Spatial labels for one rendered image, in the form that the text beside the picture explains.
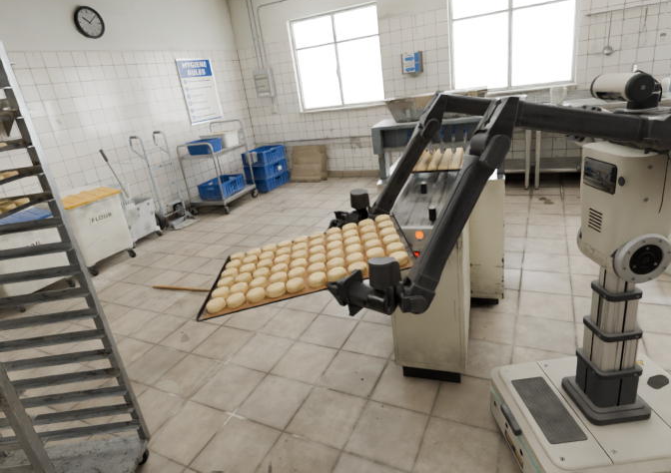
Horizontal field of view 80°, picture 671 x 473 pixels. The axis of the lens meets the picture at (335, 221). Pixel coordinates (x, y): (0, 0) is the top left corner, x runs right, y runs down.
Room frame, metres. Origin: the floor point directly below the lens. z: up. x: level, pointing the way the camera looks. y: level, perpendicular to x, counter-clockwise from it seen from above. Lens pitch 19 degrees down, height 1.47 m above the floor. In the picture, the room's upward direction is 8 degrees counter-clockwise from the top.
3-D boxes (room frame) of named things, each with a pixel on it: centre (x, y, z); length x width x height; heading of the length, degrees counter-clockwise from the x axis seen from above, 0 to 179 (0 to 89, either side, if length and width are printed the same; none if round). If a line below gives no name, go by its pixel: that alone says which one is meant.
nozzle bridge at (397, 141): (2.38, -0.67, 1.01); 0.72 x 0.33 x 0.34; 68
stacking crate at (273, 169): (6.26, 0.96, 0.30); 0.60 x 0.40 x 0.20; 151
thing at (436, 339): (1.91, -0.48, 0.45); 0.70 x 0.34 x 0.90; 158
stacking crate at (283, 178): (6.26, 0.96, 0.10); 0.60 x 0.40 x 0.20; 149
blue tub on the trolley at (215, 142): (5.27, 1.53, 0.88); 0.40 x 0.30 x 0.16; 65
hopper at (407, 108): (2.38, -0.67, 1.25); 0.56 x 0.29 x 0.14; 68
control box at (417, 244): (1.57, -0.35, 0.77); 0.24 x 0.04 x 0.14; 68
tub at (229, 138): (5.63, 1.41, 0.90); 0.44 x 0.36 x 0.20; 70
